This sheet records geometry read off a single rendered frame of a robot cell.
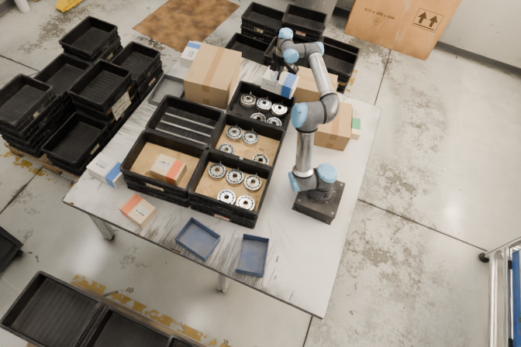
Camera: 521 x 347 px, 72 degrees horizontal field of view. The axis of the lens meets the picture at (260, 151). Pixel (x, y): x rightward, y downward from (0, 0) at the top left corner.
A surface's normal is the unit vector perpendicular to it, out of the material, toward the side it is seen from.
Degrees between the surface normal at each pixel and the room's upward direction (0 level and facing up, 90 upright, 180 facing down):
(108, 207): 0
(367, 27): 73
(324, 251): 0
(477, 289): 0
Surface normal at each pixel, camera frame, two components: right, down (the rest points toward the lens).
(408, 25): -0.34, 0.59
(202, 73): 0.11, -0.55
